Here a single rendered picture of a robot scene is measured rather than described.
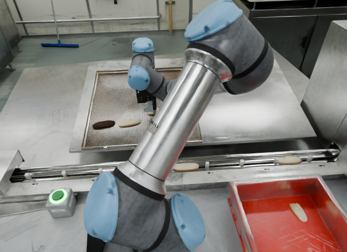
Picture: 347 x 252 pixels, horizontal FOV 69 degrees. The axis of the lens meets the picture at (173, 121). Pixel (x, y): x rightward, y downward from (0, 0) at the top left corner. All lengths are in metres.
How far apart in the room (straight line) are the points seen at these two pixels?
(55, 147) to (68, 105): 0.32
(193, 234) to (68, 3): 4.40
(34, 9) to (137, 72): 4.14
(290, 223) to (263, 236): 0.11
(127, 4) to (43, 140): 3.48
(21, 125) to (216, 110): 0.97
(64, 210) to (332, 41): 1.16
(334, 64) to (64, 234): 1.16
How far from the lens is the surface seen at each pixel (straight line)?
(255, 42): 0.57
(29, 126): 1.46
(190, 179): 0.98
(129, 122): 1.14
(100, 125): 1.16
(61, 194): 0.97
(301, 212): 1.02
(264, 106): 1.28
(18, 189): 1.12
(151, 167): 0.49
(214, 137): 1.10
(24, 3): 4.94
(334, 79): 1.18
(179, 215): 0.55
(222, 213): 0.96
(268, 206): 1.01
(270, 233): 0.96
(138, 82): 0.85
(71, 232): 0.98
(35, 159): 1.26
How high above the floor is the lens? 1.64
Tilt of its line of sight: 40 degrees down
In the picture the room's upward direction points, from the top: 1 degrees counter-clockwise
